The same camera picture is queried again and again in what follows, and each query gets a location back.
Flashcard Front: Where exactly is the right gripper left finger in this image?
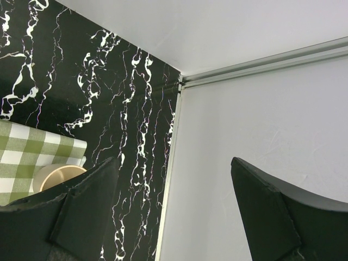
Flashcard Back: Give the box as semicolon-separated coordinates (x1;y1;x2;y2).
1;158;119;260

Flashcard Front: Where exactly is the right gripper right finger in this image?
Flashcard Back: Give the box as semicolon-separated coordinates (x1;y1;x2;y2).
231;157;347;260

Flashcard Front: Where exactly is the beige paper cup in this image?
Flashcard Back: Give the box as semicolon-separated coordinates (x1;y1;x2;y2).
33;164;86;194

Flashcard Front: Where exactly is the green checkered cloth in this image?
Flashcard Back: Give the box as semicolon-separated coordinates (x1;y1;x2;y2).
1;120;87;206

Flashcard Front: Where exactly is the aluminium side table rail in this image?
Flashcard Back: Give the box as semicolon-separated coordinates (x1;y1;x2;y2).
155;86;183;261

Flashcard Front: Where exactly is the right aluminium frame post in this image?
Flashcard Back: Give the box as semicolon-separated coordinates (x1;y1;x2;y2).
181;37;347;89

